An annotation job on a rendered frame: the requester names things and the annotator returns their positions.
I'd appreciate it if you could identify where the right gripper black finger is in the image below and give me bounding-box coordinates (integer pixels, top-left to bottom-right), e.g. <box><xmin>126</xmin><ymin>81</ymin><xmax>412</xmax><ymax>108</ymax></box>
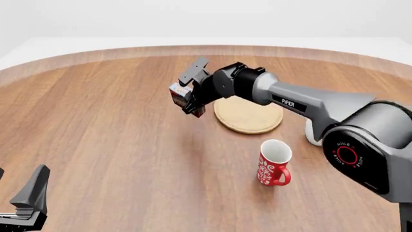
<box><xmin>181</xmin><ymin>93</ymin><xmax>205</xmax><ymax>116</ymax></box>

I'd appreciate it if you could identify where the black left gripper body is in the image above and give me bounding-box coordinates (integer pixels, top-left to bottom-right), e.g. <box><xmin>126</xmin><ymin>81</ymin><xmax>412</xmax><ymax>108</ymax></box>
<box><xmin>0</xmin><ymin>206</ymin><xmax>48</xmax><ymax>232</ymax></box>

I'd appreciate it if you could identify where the small flat plate on stalk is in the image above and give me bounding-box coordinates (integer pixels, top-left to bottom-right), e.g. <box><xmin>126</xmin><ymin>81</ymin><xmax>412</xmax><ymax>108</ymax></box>
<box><xmin>178</xmin><ymin>57</ymin><xmax>210</xmax><ymax>88</ymax></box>

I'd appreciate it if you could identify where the red mug with white pattern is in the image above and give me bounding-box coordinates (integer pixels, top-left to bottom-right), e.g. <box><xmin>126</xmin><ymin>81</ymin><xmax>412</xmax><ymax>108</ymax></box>
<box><xmin>256</xmin><ymin>139</ymin><xmax>293</xmax><ymax>188</ymax></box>

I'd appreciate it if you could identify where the round tan plate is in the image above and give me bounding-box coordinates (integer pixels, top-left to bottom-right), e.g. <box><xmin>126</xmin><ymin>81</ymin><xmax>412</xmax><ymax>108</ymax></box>
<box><xmin>213</xmin><ymin>95</ymin><xmax>285</xmax><ymax>135</ymax></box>

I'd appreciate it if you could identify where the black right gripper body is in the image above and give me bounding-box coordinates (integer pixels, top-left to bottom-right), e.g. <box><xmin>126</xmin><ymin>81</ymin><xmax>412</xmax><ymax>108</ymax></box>
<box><xmin>192</xmin><ymin>73</ymin><xmax>216</xmax><ymax>106</ymax></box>

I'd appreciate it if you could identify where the chocolate pudding box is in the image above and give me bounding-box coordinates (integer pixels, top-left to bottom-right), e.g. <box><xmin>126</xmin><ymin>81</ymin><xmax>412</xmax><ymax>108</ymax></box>
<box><xmin>168</xmin><ymin>82</ymin><xmax>207</xmax><ymax>119</ymax></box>

